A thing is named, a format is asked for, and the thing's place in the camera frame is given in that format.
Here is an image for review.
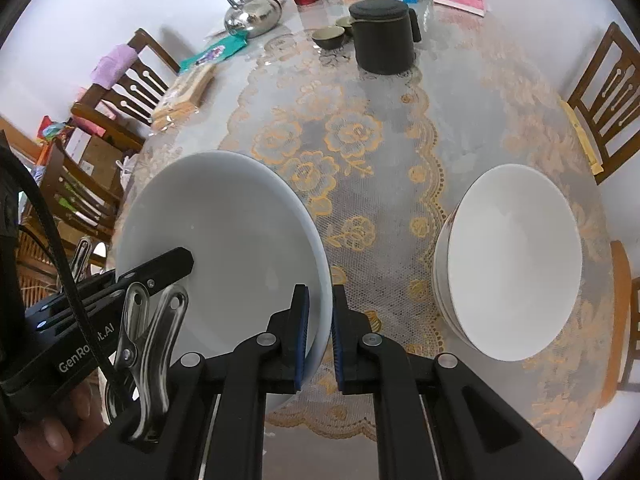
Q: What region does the packaged biscuits stack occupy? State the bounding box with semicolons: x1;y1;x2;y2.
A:
151;63;215;132

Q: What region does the black cylindrical lidded pot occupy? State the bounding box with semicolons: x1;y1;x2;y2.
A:
348;0;422;75

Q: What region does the cardboard box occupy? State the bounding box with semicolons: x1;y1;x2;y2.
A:
65;128;125;188

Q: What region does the wooden chair lower right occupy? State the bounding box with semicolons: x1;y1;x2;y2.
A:
599;240;639;408

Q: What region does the teal snack packet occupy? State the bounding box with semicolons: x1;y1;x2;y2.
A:
179;32;248;74

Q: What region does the person's left hand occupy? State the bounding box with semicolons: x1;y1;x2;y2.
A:
14;382;106;479

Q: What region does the metal spring clamp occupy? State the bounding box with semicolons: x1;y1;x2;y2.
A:
114;282;189;448

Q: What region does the large white bowl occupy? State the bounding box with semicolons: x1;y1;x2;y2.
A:
115;151;332;382

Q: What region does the wooden chair near left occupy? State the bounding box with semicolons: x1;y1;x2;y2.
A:
16;138;125;291

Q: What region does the stainless steel kettle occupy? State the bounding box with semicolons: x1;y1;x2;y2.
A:
224;0;282;39

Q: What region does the white bowl stack top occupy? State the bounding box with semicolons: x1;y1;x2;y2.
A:
444;164;582;362

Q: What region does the purple cloth on chair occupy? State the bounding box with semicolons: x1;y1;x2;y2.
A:
91;44;138;90

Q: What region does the black cable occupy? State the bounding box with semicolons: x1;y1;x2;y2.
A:
0;145;127;406

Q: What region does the dark ceramic tea cup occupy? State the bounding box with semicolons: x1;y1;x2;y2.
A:
311;25;346;50

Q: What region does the lace floral tablecloth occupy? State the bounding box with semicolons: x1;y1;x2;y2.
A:
112;0;614;458

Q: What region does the wooden chair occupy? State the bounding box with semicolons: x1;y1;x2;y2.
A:
16;138;125;291
599;240;639;408
561;23;639;183
70;28;179;153

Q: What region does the wooden chair back left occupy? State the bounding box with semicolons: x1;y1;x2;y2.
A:
70;28;179;153

